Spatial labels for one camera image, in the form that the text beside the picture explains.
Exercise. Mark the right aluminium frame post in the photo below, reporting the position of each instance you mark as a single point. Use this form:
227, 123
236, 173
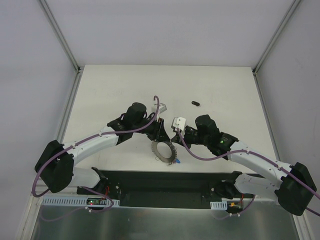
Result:
276, 35

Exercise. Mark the right cable duct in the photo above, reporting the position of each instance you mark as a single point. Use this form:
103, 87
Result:
219, 205

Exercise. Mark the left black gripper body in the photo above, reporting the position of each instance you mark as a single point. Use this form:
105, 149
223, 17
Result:
158, 128

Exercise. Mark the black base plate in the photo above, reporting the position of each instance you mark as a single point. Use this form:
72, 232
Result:
178, 190

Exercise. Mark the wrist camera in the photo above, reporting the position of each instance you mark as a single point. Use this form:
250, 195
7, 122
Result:
178, 123
158, 109

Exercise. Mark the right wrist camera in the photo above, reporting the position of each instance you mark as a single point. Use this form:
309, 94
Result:
178, 123

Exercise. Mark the metal disc with keyrings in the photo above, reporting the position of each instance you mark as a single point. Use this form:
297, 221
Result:
164, 152

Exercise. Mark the left cable duct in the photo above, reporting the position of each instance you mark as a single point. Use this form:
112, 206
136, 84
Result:
76, 201

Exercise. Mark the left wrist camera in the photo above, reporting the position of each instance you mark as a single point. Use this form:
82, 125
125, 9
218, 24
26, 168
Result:
158, 109

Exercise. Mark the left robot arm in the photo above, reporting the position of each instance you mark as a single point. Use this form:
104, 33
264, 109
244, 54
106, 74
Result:
57, 164

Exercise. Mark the black key fob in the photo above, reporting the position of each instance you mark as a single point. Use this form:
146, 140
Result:
195, 103

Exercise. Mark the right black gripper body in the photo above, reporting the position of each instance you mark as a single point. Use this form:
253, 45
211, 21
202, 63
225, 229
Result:
185, 133

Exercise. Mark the cable duct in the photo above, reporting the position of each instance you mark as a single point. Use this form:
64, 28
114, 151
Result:
76, 201
219, 205

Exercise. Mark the left aluminium frame post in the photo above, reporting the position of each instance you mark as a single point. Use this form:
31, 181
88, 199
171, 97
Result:
59, 35

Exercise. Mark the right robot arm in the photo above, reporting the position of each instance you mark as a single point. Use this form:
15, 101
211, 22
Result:
290, 186

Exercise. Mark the aluminium frame post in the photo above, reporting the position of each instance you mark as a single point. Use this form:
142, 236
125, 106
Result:
59, 35
276, 35

